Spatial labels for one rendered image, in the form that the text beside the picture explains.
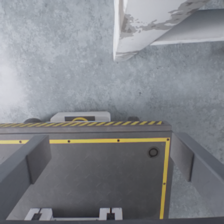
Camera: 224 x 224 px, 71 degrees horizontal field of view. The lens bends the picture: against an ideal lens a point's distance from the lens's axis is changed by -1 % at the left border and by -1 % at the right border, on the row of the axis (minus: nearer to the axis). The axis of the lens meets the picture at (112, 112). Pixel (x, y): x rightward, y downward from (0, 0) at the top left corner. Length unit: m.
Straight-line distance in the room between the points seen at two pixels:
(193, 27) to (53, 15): 0.69
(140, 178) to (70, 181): 0.24
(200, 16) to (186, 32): 0.03
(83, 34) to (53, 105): 0.38
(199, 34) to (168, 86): 0.58
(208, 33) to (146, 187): 0.51
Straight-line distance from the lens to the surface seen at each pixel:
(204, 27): 0.29
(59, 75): 0.84
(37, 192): 0.69
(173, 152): 0.17
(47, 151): 0.17
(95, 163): 0.57
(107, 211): 0.67
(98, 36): 0.82
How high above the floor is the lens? 0.80
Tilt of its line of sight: 76 degrees down
